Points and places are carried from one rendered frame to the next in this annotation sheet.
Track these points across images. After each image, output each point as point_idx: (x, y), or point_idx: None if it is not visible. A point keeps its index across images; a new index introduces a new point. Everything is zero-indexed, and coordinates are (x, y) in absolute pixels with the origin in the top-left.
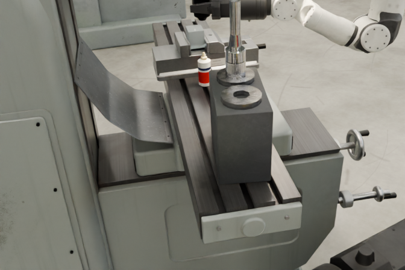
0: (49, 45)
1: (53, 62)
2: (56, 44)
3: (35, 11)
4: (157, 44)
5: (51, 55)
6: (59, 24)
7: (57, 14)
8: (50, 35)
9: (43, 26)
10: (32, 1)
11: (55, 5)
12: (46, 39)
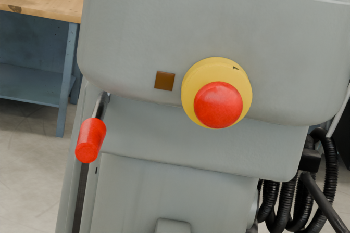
0: (60, 214)
1: (57, 232)
2: (65, 221)
3: (66, 175)
4: None
5: (58, 225)
6: (70, 205)
7: (72, 195)
8: (64, 207)
9: (63, 193)
10: (70, 164)
11: (73, 184)
12: (61, 206)
